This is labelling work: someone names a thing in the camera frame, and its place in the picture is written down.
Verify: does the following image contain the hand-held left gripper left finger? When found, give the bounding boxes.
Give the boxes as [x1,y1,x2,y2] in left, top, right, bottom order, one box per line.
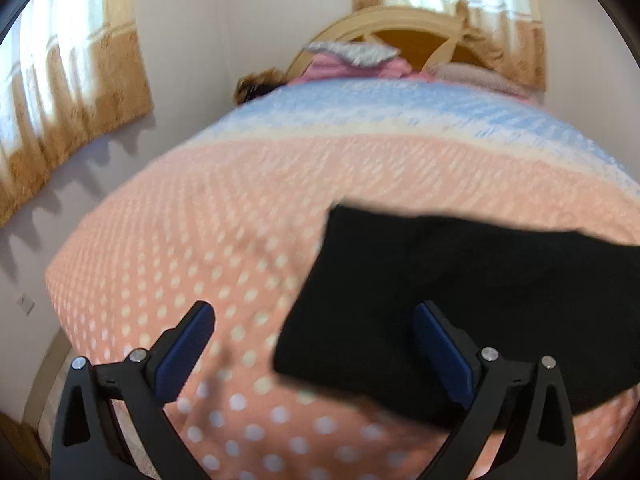
[51,300,216,480]

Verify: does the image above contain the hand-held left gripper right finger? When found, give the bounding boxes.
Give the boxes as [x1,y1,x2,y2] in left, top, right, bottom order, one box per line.
[413,301,578,480]

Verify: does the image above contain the black pants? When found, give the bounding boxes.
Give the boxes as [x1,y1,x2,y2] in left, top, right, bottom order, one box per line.
[272,204,640,423]

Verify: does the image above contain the pink and blue dotted blanket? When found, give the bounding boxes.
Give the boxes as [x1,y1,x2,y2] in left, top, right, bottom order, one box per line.
[45,79,640,480]

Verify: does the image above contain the brown patterned bag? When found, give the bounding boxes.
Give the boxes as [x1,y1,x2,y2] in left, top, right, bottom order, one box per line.
[235,67,287,106]

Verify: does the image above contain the striped pink pillow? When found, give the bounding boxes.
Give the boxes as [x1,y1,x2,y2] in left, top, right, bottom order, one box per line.
[427,62,546,106]

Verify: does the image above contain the gold sheer curtain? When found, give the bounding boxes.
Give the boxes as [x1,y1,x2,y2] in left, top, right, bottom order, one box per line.
[0,0,153,228]
[348,0,547,92]

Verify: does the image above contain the pink folded blanket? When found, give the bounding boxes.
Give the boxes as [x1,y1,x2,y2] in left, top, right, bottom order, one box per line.
[292,54,431,84]

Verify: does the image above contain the grey patterned pillow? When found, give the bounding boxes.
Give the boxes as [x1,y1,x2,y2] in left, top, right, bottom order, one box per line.
[303,41,401,68]

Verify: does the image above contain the cream wooden headboard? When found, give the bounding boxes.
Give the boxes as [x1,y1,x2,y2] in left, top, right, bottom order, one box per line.
[286,6,488,81]

